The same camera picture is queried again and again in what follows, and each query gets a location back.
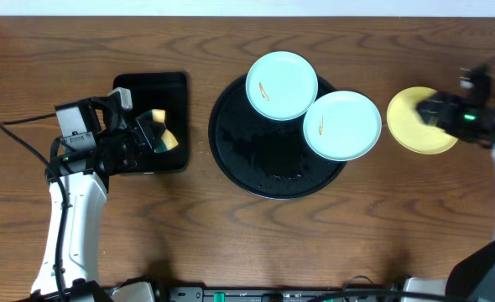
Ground green yellow sponge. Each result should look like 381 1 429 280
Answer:
139 109 179 154

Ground yellow plate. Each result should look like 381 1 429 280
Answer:
387 86 458 154

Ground light blue plate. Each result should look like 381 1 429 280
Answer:
245 51 318 121
303 91 382 161

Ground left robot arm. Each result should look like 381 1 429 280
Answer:
31 117 142 299

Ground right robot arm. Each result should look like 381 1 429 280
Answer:
404 92 495 301

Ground black rectangular tray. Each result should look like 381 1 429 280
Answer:
112 71 190 174

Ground light blue plate back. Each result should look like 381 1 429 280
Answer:
245 51 318 121

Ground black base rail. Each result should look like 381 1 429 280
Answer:
105 277 382 302

